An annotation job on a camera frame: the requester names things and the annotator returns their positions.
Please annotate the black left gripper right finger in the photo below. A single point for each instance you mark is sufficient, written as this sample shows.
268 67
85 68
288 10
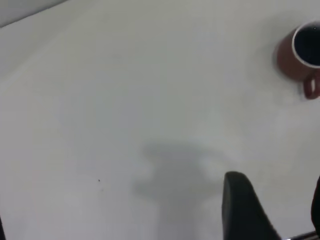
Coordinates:
317 210

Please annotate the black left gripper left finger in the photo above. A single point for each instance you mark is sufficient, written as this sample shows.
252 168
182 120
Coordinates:
242 212

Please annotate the red ceramic mug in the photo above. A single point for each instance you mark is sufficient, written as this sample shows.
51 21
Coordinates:
287 60

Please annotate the dark coffee liquid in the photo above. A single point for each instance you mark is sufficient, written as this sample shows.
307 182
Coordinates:
308 45

